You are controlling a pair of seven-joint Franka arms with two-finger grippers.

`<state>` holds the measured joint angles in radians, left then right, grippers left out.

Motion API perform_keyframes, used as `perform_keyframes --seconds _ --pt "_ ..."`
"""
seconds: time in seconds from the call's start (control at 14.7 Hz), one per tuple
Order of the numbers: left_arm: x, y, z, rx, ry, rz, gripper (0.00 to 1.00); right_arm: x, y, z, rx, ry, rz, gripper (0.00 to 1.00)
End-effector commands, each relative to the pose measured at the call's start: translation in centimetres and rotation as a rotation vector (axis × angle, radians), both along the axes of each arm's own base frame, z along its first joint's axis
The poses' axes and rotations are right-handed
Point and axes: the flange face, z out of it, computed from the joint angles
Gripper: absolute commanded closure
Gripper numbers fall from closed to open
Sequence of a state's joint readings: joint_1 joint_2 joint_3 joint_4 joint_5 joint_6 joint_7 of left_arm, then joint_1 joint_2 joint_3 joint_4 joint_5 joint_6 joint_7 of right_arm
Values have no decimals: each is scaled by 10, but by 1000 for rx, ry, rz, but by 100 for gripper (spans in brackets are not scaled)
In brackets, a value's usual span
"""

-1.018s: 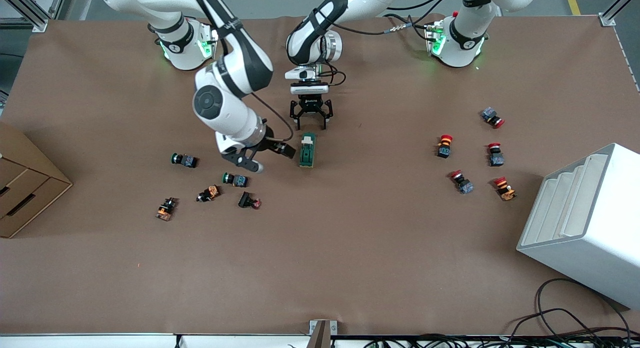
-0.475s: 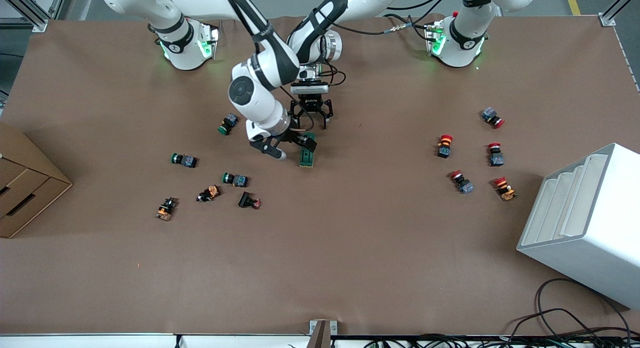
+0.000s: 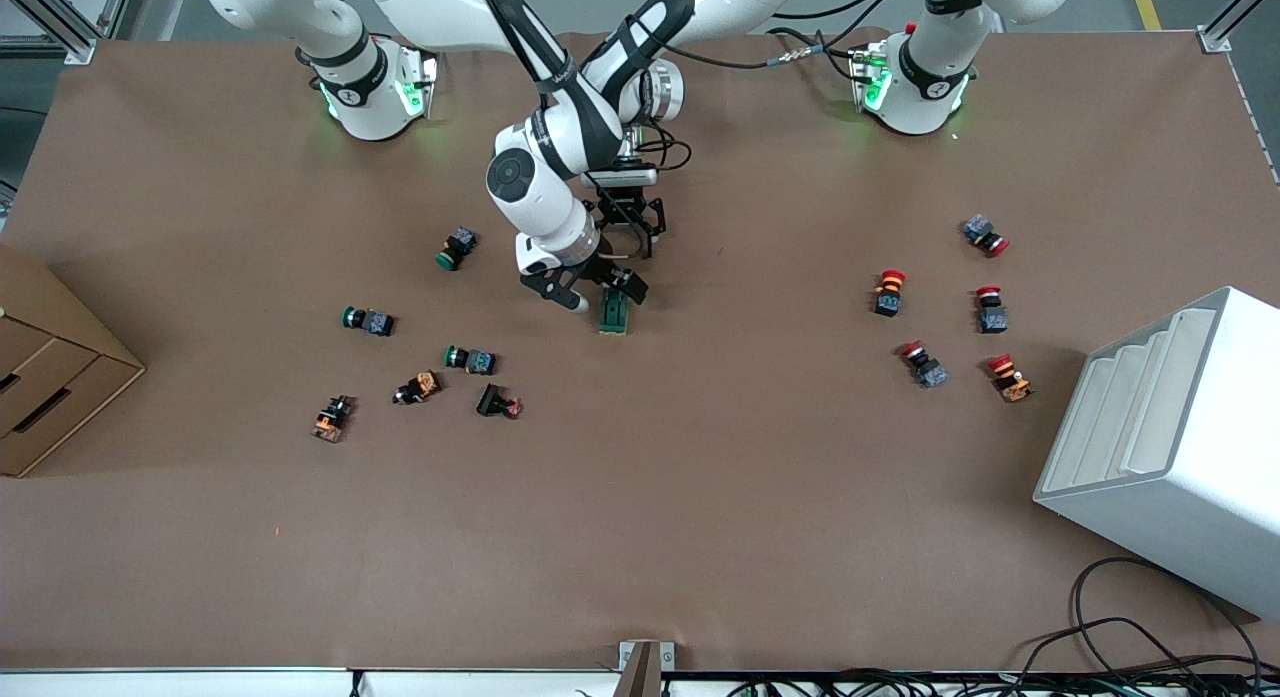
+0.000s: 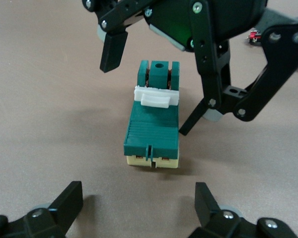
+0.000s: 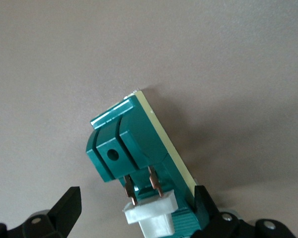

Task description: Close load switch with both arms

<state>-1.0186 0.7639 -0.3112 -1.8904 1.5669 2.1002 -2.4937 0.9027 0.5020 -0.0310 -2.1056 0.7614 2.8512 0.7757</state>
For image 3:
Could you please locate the white table edge rail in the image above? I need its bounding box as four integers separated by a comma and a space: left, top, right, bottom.
0, 667, 1001, 697

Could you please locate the aluminium frame profile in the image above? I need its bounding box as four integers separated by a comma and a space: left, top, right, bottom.
0, 0, 136, 66
1198, 0, 1280, 56

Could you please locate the black cable loop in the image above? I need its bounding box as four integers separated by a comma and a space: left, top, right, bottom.
1072, 557, 1266, 678

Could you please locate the brown cardboard box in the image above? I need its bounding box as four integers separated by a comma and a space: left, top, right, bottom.
0, 242, 147, 478

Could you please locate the brown paper table cover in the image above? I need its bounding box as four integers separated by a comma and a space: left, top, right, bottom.
0, 29, 1280, 674

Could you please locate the white tiered rack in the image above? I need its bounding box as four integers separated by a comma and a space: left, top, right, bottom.
1033, 286, 1280, 621

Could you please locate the metal bracket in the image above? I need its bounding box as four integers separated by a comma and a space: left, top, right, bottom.
612, 640, 676, 697

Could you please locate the black arm base cable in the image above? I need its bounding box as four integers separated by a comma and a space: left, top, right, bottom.
765, 22, 863, 83

